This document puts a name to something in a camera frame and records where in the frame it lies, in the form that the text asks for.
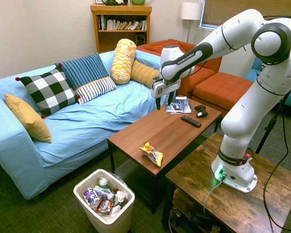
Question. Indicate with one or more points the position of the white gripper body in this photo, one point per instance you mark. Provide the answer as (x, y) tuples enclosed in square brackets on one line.
[(165, 88)]

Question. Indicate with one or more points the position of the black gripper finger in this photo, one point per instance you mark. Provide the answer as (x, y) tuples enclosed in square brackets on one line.
[(158, 104), (171, 97)]

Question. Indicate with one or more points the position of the yellow chip bag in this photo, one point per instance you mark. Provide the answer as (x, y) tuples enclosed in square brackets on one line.
[(152, 153)]

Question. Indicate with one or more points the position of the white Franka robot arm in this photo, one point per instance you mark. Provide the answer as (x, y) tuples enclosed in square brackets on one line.
[(242, 116)]

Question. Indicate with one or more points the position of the white plastic trash bin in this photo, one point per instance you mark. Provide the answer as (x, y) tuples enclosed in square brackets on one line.
[(116, 218)]

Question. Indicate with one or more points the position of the dark cover magazine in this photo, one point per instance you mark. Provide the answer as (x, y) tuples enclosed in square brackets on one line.
[(180, 106)]

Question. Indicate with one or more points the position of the mustard striped cushion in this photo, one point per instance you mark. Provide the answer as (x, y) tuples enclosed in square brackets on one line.
[(143, 72)]

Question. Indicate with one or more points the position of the brown wooden coffee table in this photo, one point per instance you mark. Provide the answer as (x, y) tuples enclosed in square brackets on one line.
[(165, 131)]

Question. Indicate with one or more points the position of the black TV remote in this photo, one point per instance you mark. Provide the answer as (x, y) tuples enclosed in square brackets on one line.
[(191, 121)]

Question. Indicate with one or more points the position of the black game controller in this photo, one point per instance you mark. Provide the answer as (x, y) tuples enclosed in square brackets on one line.
[(201, 111)]

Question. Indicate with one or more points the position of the orange sofa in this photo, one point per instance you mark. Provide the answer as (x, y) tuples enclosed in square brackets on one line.
[(203, 72)]

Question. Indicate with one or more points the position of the yellow white patterned bolster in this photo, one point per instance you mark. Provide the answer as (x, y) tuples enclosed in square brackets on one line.
[(123, 61)]

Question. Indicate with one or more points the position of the orange ottoman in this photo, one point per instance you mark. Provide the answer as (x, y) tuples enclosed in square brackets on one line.
[(220, 88)]

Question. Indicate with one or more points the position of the black speaker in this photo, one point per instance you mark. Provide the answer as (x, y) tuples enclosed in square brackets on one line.
[(140, 39)]

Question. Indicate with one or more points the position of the white navy striped cushion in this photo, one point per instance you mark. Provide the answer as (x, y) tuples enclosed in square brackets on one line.
[(95, 89)]

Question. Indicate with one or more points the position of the wooden bookshelf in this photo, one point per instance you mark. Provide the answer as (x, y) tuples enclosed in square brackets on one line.
[(121, 38)]

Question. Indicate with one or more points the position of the floor air vent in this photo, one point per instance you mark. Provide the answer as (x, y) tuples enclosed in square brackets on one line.
[(129, 171)]

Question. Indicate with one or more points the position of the light blue covered sofa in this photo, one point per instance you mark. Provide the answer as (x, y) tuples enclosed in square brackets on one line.
[(87, 121)]

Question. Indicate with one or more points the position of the row of books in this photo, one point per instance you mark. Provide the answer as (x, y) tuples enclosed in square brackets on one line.
[(122, 24)]

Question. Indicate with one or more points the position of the white shade floor lamp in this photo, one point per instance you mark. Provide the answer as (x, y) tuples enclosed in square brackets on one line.
[(191, 11)]

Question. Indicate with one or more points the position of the blue striped cushion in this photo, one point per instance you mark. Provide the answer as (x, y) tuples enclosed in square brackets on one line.
[(83, 69)]

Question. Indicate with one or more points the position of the green bowl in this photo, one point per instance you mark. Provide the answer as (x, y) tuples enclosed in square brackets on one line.
[(137, 2)]

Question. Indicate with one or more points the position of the brown window blinds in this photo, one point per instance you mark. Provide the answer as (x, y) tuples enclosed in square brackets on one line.
[(220, 12)]

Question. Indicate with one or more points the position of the green top can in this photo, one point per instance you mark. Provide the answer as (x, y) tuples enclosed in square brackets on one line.
[(103, 182)]

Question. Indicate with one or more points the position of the crumpled white paper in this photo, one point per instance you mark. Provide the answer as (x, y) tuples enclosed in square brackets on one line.
[(121, 196)]

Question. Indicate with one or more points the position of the black object on shelf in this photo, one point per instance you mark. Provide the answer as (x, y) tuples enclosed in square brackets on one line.
[(114, 2)]

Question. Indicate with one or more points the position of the silver drink can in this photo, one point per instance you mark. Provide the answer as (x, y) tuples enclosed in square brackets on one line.
[(104, 193)]

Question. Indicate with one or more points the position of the black white checked cushion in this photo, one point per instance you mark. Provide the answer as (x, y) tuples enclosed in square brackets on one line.
[(49, 89)]

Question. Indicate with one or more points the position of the hint water bottle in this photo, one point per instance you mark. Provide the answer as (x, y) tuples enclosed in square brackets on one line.
[(91, 197)]

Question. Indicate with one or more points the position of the red snack wrapper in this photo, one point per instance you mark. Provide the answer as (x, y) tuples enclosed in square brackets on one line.
[(105, 206)]

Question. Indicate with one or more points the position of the rustic dark wood table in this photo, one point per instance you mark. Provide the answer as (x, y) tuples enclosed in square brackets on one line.
[(232, 208)]

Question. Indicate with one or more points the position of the plain mustard cushion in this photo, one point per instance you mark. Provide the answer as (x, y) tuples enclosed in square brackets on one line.
[(29, 119)]

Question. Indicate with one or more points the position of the black camera stand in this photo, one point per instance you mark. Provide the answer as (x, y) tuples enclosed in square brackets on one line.
[(269, 126)]

